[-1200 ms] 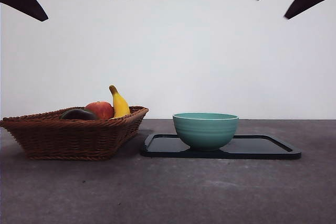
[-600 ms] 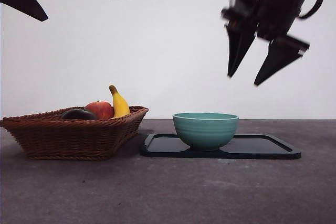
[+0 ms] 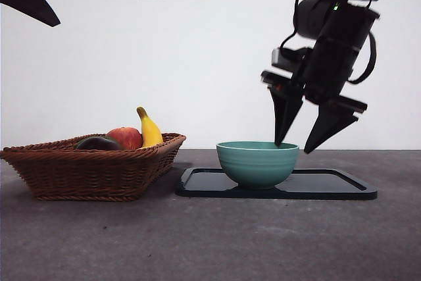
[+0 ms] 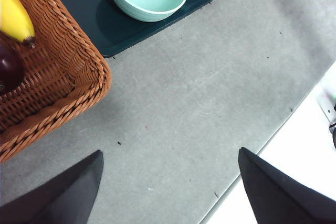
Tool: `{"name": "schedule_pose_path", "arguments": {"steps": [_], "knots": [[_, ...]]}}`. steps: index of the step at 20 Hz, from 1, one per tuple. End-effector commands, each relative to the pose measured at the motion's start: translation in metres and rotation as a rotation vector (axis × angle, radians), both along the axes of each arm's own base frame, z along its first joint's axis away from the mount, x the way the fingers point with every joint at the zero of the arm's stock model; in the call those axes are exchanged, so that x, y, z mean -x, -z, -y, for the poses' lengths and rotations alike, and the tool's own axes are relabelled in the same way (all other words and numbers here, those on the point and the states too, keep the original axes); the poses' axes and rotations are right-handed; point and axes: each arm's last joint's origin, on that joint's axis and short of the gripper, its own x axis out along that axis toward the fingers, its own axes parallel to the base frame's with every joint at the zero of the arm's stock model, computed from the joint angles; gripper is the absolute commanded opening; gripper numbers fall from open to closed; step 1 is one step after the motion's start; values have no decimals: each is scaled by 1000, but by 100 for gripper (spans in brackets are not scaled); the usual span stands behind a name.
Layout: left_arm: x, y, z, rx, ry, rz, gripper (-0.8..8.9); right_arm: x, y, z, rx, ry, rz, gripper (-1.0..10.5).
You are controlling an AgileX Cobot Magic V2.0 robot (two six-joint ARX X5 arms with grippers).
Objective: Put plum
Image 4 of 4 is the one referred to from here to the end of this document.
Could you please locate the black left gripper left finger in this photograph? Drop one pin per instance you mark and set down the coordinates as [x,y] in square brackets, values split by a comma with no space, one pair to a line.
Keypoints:
[52,195]

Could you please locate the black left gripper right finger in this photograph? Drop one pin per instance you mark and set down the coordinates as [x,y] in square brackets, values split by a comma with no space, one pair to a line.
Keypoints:
[283,197]

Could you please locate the dark purple plum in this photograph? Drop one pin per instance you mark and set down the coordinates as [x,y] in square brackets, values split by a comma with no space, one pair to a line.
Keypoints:
[9,66]

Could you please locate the small black device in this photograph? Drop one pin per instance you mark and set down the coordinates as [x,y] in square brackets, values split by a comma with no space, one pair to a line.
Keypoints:
[334,133]

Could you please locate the brown wicker basket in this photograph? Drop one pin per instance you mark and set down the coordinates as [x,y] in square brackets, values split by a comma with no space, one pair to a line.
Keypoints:
[52,58]

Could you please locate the yellow banana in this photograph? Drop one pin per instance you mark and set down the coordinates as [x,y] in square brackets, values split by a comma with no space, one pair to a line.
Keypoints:
[13,14]

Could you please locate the black rectangular tray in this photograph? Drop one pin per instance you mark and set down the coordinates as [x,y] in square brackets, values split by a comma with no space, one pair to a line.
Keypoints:
[84,1]

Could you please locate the pale metal bracket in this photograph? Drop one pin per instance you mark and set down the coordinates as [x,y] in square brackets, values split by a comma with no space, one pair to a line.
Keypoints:
[328,103]

